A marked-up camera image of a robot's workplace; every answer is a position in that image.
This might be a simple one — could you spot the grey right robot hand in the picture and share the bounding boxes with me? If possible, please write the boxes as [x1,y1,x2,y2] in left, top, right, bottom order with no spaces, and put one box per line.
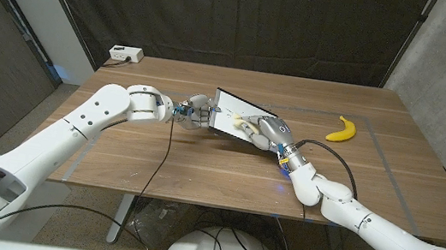
[235,110,315,174]

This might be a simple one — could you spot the white table leg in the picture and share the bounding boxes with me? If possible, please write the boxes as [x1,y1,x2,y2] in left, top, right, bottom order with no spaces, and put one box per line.
[104,191,137,247]

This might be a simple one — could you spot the white power strip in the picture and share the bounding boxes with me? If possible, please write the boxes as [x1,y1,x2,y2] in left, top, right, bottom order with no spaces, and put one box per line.
[107,43,146,65]

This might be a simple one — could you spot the clear plastic bag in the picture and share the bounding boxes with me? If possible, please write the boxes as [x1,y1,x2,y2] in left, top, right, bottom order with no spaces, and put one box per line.
[122,194,190,250]

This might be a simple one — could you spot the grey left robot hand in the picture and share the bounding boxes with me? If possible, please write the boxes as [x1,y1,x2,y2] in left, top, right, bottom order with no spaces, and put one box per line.
[175,91,223,134]

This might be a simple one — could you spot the black backdrop pole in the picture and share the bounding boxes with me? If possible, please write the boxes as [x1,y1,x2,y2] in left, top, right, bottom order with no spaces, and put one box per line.
[15,0,107,71]
[378,0,439,95]

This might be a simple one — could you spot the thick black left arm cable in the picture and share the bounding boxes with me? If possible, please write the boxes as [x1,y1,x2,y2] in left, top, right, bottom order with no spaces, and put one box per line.
[0,195,152,250]

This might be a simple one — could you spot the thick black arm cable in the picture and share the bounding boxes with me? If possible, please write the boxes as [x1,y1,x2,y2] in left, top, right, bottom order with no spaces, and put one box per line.
[0,195,152,250]
[287,137,366,200]

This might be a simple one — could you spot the yellow toy banana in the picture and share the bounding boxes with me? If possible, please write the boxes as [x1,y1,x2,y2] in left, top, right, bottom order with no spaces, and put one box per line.
[324,113,359,146]

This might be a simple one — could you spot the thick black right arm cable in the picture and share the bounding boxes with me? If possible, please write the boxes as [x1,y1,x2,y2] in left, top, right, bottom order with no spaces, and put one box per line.
[287,137,366,200]

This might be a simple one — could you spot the thin black left wrist cable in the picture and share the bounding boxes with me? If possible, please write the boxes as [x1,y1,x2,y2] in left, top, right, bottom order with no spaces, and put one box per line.
[121,107,177,247]

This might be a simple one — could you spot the small whiteboard with black frame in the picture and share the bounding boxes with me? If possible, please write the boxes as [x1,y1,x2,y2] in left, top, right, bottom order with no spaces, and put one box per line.
[206,86,282,146]

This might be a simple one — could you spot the black power strip cable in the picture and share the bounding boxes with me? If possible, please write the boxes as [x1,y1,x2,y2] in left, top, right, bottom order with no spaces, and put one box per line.
[100,53,133,71]

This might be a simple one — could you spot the black backdrop curtain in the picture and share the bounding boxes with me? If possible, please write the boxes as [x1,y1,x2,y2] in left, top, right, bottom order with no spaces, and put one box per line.
[15,0,439,113]

